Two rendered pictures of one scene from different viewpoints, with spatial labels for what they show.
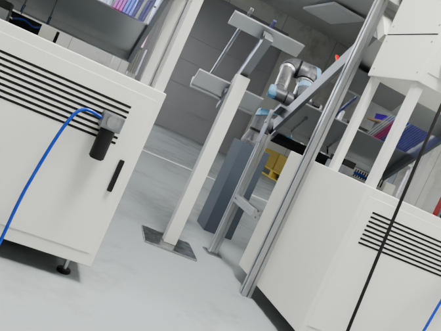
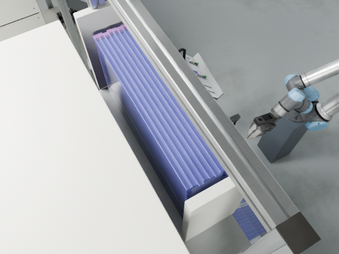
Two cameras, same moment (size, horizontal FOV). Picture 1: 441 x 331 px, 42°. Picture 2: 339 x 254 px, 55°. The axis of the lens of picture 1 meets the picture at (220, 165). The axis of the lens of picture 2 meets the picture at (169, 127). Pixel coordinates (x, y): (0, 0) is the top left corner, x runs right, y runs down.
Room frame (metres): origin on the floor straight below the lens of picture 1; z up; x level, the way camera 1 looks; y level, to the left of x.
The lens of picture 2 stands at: (2.41, -1.06, 2.32)
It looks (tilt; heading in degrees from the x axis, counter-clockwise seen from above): 61 degrees down; 82
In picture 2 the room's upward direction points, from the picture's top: 1 degrees counter-clockwise
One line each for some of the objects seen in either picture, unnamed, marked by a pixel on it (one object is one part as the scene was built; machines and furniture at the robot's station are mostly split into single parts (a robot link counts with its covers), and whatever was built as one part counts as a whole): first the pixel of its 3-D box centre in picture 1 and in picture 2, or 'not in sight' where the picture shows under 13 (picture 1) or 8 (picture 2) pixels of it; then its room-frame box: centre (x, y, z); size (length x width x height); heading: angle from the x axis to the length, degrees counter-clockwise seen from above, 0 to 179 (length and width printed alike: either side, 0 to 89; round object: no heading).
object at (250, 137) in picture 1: (255, 138); (299, 108); (3.37, -0.12, 0.60); 0.15 x 0.15 x 0.10
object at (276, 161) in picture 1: (292, 173); not in sight; (10.63, -1.27, 0.23); 1.36 x 0.96 x 0.46; 18
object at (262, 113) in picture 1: (265, 120); (306, 99); (3.37, -0.13, 0.72); 0.13 x 0.12 x 0.14; 89
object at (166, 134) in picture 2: not in sight; (158, 119); (2.45, -0.60, 1.52); 0.51 x 0.13 x 0.27; 110
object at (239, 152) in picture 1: (232, 188); (283, 132); (3.37, -0.12, 0.27); 0.18 x 0.18 x 0.55; 18
